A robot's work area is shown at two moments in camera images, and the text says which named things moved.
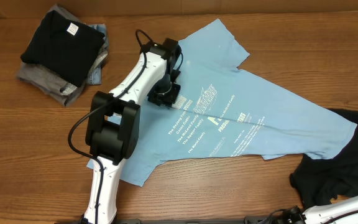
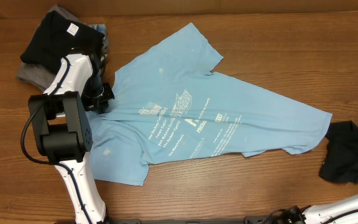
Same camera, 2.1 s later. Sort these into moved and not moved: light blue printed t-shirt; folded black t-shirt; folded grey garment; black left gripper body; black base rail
Moved: black left gripper body; light blue printed t-shirt
Not moved: folded grey garment; folded black t-shirt; black base rail
